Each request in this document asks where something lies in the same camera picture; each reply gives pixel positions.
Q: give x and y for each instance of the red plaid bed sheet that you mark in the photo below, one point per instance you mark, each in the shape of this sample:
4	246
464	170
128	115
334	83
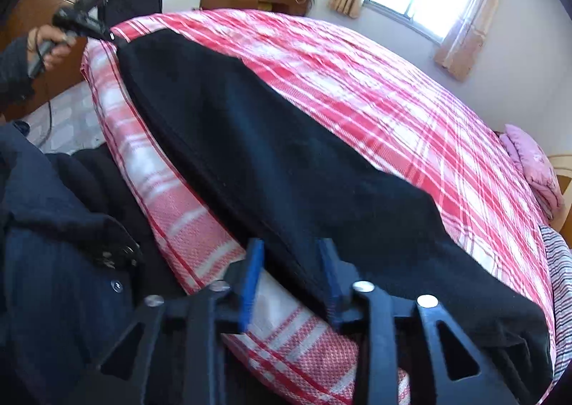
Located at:
357	74

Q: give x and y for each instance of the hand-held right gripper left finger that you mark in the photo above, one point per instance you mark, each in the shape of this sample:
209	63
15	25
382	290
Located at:
251	284

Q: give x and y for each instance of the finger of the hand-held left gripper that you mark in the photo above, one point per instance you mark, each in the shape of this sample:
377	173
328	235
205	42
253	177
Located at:
103	33

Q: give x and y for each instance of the person's dark blue jacket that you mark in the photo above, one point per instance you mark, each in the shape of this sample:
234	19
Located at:
49	262

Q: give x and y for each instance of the wooden headboard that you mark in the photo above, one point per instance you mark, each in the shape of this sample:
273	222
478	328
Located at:
564	172

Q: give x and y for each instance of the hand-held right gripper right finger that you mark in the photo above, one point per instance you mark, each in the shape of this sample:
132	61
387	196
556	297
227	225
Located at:
330	284

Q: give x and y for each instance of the person's left hand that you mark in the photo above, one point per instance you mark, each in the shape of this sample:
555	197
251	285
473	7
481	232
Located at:
60	55

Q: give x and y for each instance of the grey striped pillow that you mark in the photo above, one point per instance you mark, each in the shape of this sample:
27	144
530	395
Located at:
558	288

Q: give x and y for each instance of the black pants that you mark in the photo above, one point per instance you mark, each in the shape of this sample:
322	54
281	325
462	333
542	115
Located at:
268	154

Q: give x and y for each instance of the person's left forearm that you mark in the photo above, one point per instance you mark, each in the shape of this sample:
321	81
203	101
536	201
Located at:
13	69

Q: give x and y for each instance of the pink folded blanket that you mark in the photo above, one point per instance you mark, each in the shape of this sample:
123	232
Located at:
531	163

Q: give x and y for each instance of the person's black clothing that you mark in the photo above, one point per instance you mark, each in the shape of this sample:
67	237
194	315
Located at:
111	181

